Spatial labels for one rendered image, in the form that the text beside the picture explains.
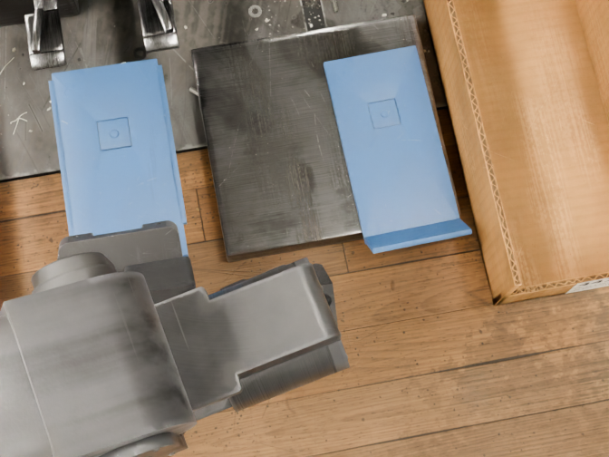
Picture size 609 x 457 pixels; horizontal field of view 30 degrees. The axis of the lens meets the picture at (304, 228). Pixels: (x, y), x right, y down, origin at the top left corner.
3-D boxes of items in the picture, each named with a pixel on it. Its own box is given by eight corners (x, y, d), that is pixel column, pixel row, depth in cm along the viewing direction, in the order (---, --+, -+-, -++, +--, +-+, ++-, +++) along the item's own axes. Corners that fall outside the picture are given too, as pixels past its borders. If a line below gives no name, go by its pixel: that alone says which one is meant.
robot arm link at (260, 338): (294, 237, 58) (282, 171, 47) (357, 393, 56) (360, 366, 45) (83, 318, 58) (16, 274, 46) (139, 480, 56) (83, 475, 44)
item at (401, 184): (369, 263, 80) (372, 253, 77) (323, 63, 84) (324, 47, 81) (465, 243, 81) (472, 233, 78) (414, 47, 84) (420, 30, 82)
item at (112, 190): (82, 300, 72) (76, 291, 69) (52, 75, 75) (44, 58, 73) (192, 282, 73) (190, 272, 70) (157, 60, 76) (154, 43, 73)
